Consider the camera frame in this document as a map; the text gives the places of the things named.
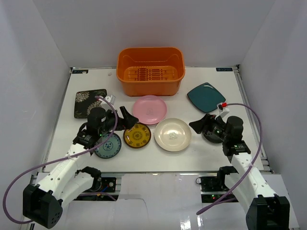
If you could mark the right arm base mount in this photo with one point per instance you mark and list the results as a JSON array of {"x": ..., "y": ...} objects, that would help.
[{"x": 211, "y": 190}]

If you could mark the blue patterned round plate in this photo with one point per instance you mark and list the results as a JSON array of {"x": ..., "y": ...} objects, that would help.
[{"x": 110, "y": 148}]

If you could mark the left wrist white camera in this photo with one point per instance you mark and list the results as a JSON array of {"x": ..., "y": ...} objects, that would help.
[{"x": 111, "y": 99}]

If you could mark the yellow patterned round plate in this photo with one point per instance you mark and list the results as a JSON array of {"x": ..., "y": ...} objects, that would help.
[{"x": 138, "y": 136}]

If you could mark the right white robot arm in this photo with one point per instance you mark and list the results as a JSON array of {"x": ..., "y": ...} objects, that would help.
[{"x": 264, "y": 209}]

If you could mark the black floral rectangular plate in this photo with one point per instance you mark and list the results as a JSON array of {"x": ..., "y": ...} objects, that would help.
[{"x": 85, "y": 101}]

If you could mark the blue table label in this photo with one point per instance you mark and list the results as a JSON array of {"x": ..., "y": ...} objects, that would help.
[
  {"x": 224, "y": 69},
  {"x": 79, "y": 71}
]

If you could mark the right blue table label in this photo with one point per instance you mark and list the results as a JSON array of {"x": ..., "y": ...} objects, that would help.
[{"x": 224, "y": 69}]

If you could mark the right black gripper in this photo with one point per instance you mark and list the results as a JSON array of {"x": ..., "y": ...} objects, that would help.
[{"x": 206, "y": 123}]

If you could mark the teal square plate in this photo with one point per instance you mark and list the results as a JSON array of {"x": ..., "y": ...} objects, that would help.
[{"x": 205, "y": 97}]

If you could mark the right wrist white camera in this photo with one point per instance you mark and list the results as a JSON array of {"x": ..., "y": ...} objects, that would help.
[{"x": 223, "y": 110}]

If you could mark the pink round plate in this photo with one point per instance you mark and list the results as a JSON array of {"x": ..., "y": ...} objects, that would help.
[{"x": 149, "y": 109}]

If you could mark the black round plate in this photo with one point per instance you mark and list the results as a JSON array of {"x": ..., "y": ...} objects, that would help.
[{"x": 212, "y": 138}]

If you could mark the orange plastic bin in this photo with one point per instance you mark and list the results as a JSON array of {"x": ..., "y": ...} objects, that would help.
[{"x": 150, "y": 71}]

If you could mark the cream round plate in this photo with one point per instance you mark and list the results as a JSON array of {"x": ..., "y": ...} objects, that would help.
[{"x": 172, "y": 134}]

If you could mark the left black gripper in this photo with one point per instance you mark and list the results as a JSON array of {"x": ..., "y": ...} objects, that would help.
[{"x": 122, "y": 120}]

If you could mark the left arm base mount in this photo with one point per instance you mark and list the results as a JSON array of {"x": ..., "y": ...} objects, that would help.
[{"x": 105, "y": 184}]

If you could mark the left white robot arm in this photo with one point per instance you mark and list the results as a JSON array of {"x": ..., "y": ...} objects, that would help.
[{"x": 43, "y": 203}]

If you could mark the left blue table label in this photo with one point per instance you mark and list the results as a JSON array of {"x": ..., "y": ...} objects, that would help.
[{"x": 79, "y": 71}]

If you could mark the wrist white camera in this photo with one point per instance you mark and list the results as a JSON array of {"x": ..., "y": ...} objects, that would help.
[
  {"x": 223, "y": 110},
  {"x": 111, "y": 99}
]

